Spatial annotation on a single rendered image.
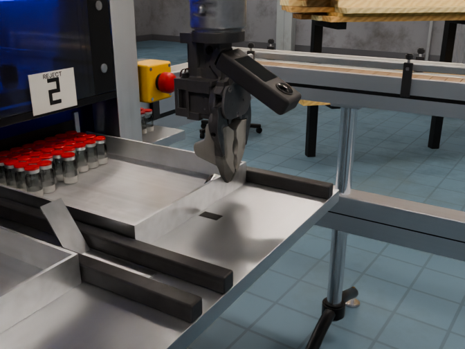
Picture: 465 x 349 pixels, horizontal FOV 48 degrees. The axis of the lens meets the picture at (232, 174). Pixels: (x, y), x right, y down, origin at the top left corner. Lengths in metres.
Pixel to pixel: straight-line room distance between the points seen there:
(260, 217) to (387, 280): 1.64
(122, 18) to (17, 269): 0.49
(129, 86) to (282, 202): 0.38
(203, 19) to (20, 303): 0.39
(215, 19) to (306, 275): 1.71
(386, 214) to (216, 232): 1.02
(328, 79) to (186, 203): 0.94
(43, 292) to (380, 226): 1.24
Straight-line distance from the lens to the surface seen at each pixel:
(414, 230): 1.62
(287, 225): 0.68
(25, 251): 0.62
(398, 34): 8.77
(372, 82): 1.50
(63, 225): 0.63
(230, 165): 0.73
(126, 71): 0.95
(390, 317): 2.09
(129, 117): 0.97
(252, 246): 0.63
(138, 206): 0.74
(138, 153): 0.92
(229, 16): 0.68
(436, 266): 2.48
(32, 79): 0.82
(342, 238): 1.73
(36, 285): 0.54
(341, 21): 3.15
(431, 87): 1.47
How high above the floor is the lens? 1.18
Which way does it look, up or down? 20 degrees down
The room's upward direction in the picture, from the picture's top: straight up
